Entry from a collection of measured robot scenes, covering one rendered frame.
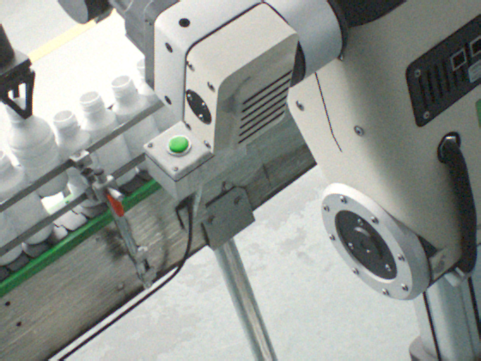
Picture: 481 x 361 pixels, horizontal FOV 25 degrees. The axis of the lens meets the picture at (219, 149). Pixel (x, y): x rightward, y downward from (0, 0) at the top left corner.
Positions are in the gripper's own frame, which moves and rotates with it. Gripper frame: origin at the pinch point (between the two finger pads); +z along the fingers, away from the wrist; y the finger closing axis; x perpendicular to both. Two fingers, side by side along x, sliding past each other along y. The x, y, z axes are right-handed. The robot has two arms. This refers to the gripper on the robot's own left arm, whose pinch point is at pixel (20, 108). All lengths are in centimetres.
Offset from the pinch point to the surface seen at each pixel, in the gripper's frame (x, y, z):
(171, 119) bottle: 22.2, 1.4, 15.9
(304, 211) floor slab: 87, -78, 123
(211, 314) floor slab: 43, -67, 123
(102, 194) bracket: 3.0, 10.3, 14.5
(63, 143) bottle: 3.7, 0.5, 8.9
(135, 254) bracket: 4.0, 10.1, 28.0
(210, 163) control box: 17.9, 18.7, 15.1
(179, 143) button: 15.3, 16.5, 10.2
